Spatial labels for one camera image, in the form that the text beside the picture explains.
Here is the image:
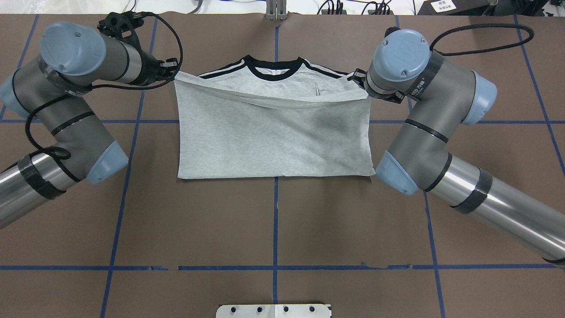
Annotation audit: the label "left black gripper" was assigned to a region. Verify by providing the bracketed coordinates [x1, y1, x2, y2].
[139, 53, 179, 87]

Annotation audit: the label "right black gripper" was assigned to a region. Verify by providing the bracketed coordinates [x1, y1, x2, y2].
[351, 68, 404, 103]

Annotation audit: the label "grey cartoon print t-shirt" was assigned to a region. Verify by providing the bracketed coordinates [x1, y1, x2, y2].
[175, 56, 375, 179]

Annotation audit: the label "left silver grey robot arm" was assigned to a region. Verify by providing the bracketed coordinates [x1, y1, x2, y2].
[1, 22, 182, 227]

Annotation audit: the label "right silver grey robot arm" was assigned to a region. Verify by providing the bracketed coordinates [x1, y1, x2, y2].
[361, 27, 564, 270]

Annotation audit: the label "black box with label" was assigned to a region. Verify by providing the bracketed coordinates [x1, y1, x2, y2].
[416, 0, 493, 16]

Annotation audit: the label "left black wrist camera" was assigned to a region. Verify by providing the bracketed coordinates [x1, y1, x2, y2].
[97, 11, 145, 49]

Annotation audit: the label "black plugs and cables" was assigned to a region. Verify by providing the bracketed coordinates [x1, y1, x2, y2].
[318, 0, 394, 15]

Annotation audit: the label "right black braided cable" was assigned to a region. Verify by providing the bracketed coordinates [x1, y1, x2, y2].
[429, 24, 535, 57]

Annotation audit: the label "grey metal camera post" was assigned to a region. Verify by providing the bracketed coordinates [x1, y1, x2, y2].
[265, 0, 288, 21]

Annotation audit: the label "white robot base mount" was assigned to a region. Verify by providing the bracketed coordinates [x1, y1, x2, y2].
[215, 303, 333, 318]

